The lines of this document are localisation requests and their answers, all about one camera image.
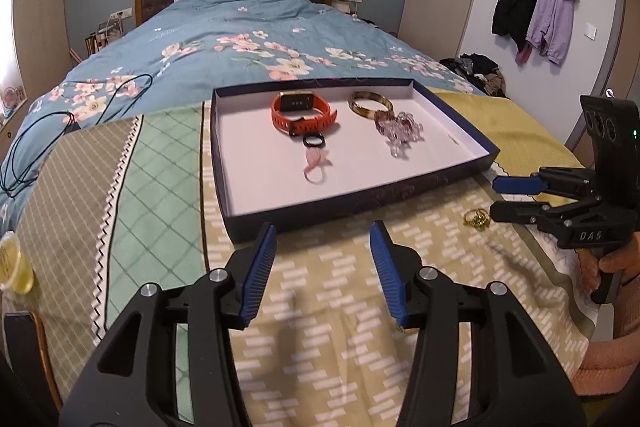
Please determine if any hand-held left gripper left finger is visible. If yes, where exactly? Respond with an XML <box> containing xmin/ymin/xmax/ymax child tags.
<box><xmin>59</xmin><ymin>222</ymin><xmax>278</xmax><ymax>427</ymax></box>

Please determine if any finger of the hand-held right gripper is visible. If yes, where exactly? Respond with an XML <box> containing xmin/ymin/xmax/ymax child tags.
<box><xmin>492</xmin><ymin>167</ymin><xmax>598</xmax><ymax>198</ymax></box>
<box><xmin>489</xmin><ymin>197</ymin><xmax>601</xmax><ymax>229</ymax></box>

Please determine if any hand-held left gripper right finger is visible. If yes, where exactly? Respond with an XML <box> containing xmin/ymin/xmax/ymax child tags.
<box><xmin>369</xmin><ymin>220</ymin><xmax>586</xmax><ymax>427</ymax></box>

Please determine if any gold flower ring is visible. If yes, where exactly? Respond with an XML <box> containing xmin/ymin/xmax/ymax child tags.
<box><xmin>462</xmin><ymin>208</ymin><xmax>491</xmax><ymax>232</ymax></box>

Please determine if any navy cardboard box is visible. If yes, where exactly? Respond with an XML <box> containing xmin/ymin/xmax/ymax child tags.
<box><xmin>210</xmin><ymin>78</ymin><xmax>501</xmax><ymax>244</ymax></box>

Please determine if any clear crystal bead bracelet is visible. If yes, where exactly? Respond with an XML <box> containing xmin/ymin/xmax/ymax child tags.
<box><xmin>373</xmin><ymin>109</ymin><xmax>425</xmax><ymax>160</ymax></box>

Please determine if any pink stone ring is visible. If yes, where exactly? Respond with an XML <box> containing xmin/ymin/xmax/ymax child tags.
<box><xmin>302</xmin><ymin>148</ymin><xmax>332</xmax><ymax>184</ymax></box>

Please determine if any orange smartwatch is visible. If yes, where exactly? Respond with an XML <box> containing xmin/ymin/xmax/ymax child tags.
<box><xmin>271</xmin><ymin>90</ymin><xmax>340</xmax><ymax>136</ymax></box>

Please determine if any tortoiseshell bangle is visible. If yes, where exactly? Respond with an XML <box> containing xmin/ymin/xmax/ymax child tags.
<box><xmin>348</xmin><ymin>90</ymin><xmax>392</xmax><ymax>119</ymax></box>

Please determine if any person's right forearm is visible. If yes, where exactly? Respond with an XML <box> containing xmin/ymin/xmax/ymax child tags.
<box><xmin>570</xmin><ymin>287</ymin><xmax>640</xmax><ymax>401</ymax></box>

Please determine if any person's right hand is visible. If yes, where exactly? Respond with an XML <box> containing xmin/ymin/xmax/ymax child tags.
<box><xmin>580</xmin><ymin>232</ymin><xmax>640</xmax><ymax>286</ymax></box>

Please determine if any yellow cloth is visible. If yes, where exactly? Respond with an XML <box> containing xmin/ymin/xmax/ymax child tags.
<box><xmin>432</xmin><ymin>87</ymin><xmax>587</xmax><ymax>204</ymax></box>

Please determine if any patchwork patterned cloth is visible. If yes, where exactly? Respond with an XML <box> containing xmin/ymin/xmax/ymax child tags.
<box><xmin>2</xmin><ymin>99</ymin><xmax>601</xmax><ymax>427</ymax></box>

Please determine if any pile of dark clothes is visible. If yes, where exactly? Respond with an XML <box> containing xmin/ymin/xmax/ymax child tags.
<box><xmin>439</xmin><ymin>52</ymin><xmax>507</xmax><ymax>98</ymax></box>

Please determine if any wooden door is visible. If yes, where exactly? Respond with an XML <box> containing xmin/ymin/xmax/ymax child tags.
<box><xmin>564</xmin><ymin>0</ymin><xmax>640</xmax><ymax>154</ymax></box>

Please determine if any purple jacket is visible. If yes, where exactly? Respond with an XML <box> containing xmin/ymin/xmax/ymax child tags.
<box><xmin>525</xmin><ymin>0</ymin><xmax>579</xmax><ymax>66</ymax></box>

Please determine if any black jacket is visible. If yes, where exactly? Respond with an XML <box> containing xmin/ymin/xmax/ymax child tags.
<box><xmin>491</xmin><ymin>0</ymin><xmax>544</xmax><ymax>52</ymax></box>

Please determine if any blue floral duvet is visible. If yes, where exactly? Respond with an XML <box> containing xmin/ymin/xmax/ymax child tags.
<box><xmin>0</xmin><ymin>0</ymin><xmax>489</xmax><ymax>233</ymax></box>

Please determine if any dark wooden chair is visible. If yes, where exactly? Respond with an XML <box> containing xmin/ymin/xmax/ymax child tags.
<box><xmin>2</xmin><ymin>311</ymin><xmax>64</xmax><ymax>410</ymax></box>

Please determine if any nightstand clutter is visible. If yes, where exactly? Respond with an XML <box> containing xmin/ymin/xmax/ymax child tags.
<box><xmin>82</xmin><ymin>19</ymin><xmax>123</xmax><ymax>56</ymax></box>

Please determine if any black charger cable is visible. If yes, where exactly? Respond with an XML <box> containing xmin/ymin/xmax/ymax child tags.
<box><xmin>0</xmin><ymin>73</ymin><xmax>154</xmax><ymax>198</ymax></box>

